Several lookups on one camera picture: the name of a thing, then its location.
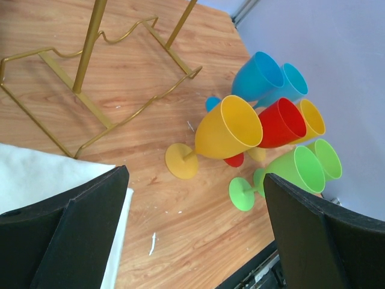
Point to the green wine glass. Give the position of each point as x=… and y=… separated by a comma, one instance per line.
x=299, y=166
x=328, y=158

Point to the light blue wine glass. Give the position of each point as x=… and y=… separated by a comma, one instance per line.
x=294, y=87

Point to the folded beige cloth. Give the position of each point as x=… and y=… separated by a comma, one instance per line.
x=29, y=176

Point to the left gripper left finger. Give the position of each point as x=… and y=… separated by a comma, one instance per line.
x=63, y=241

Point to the yellow wine glass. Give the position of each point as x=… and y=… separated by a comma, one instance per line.
x=314, y=121

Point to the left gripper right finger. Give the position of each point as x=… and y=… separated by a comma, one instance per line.
x=321, y=244

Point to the red wine glass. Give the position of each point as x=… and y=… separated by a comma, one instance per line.
x=282, y=123

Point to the orange wine glass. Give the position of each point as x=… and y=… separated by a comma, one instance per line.
x=230, y=128

